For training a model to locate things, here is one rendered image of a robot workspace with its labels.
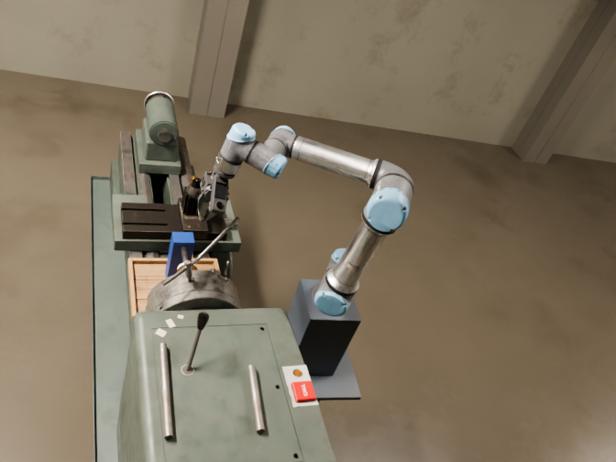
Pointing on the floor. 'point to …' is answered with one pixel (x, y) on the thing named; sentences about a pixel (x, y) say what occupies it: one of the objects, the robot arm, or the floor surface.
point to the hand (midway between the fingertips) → (203, 219)
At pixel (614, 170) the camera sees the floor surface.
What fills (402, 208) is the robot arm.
